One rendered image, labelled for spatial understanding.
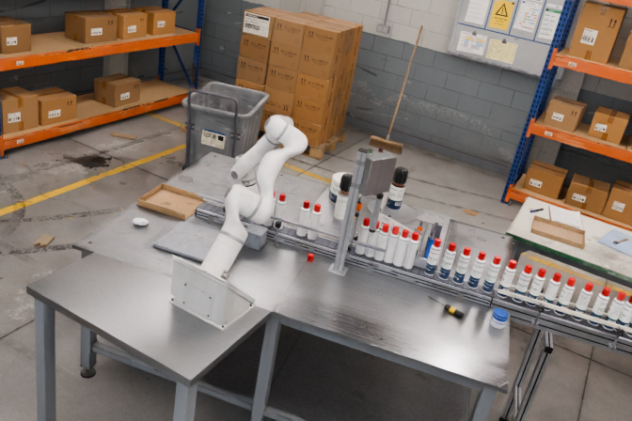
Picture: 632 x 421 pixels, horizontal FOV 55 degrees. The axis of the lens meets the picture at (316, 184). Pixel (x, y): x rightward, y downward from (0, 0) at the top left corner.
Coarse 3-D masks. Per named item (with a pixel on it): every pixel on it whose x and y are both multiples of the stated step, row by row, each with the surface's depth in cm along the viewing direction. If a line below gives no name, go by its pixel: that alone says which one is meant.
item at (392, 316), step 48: (192, 192) 369; (288, 192) 391; (96, 240) 304; (144, 240) 312; (480, 240) 374; (240, 288) 287; (288, 288) 293; (336, 288) 300; (384, 288) 307; (384, 336) 272; (432, 336) 277; (480, 336) 283; (480, 384) 256
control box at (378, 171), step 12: (372, 156) 290; (384, 156) 293; (396, 156) 296; (372, 168) 288; (384, 168) 293; (372, 180) 292; (384, 180) 297; (360, 192) 295; (372, 192) 296; (384, 192) 301
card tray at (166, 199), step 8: (160, 184) 362; (152, 192) 356; (160, 192) 361; (168, 192) 363; (176, 192) 363; (184, 192) 361; (144, 200) 349; (152, 200) 350; (160, 200) 352; (168, 200) 353; (176, 200) 355; (184, 200) 357; (192, 200) 358; (200, 200) 360; (152, 208) 340; (160, 208) 339; (168, 208) 345; (176, 208) 347; (184, 208) 348; (192, 208) 350; (176, 216) 337; (184, 216) 336
